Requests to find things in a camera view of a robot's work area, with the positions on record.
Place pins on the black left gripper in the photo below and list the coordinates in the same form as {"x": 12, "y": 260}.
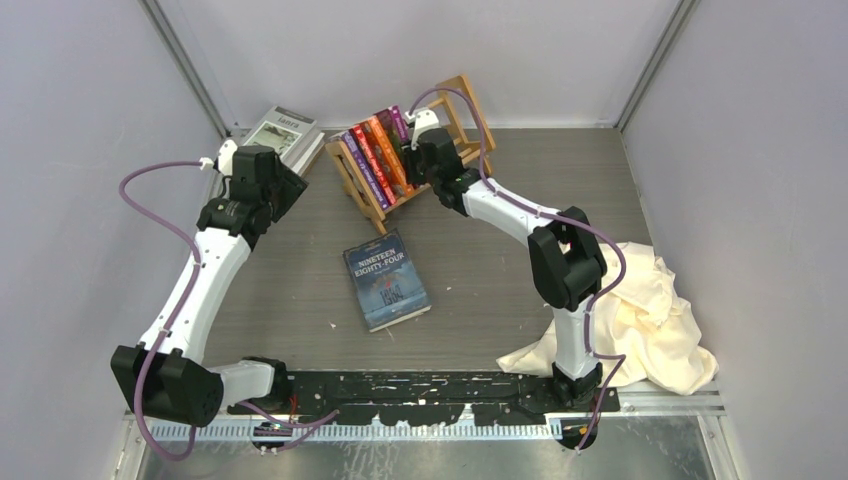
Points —
{"x": 293, "y": 188}

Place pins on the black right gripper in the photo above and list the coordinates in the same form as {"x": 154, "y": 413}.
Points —
{"x": 409, "y": 158}

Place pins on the orange 78-Storey Treehouse book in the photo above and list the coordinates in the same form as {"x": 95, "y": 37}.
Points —
{"x": 386, "y": 156}

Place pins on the magenta paperback book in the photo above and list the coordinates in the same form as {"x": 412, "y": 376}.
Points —
{"x": 395, "y": 127}

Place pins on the red Treehouse book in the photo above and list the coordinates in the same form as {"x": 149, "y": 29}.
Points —
{"x": 377, "y": 171}

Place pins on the purple 52-Storey Treehouse book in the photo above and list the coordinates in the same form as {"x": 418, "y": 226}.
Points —
{"x": 349, "y": 139}

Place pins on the blue Nineteen Eighty-Four book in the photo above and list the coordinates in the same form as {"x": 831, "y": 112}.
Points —
{"x": 386, "y": 282}

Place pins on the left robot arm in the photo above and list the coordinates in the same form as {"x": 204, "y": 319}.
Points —
{"x": 162, "y": 376}

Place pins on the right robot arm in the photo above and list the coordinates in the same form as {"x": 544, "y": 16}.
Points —
{"x": 566, "y": 261}

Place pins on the stack of grey magazines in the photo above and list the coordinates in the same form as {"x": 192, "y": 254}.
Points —
{"x": 297, "y": 139}

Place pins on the cream cloth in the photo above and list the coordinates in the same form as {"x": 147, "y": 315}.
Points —
{"x": 644, "y": 318}

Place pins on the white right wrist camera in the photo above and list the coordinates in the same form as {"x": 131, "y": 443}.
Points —
{"x": 418, "y": 122}

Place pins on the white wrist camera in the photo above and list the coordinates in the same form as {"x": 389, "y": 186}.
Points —
{"x": 223, "y": 162}
{"x": 418, "y": 122}

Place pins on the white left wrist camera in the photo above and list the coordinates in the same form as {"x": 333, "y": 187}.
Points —
{"x": 223, "y": 162}

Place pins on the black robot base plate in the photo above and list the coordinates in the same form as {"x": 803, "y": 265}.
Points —
{"x": 425, "y": 398}

